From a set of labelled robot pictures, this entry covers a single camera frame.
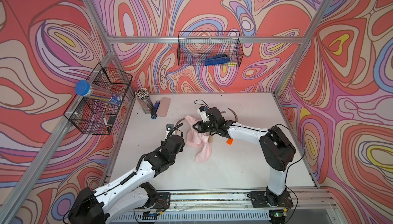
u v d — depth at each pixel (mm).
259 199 720
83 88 619
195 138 842
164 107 1083
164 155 590
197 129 838
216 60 905
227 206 733
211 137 937
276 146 538
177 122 947
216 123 716
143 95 955
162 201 721
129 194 574
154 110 1048
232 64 840
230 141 926
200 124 785
